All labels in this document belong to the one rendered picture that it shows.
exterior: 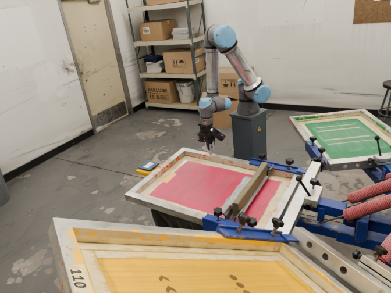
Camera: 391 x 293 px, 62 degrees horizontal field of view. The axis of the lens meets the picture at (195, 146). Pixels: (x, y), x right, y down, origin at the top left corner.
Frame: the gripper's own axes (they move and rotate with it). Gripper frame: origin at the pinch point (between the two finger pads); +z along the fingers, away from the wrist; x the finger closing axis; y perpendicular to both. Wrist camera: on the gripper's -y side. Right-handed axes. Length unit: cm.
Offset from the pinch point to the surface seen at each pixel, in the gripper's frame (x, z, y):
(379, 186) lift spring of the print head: 23, -15, -92
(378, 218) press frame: 28, -2, -94
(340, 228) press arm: 28, 9, -80
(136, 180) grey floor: -85, 113, 154
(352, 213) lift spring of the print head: 36, -8, -84
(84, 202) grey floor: -27, 114, 182
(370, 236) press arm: 28, 8, -93
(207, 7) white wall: -353, -56, 190
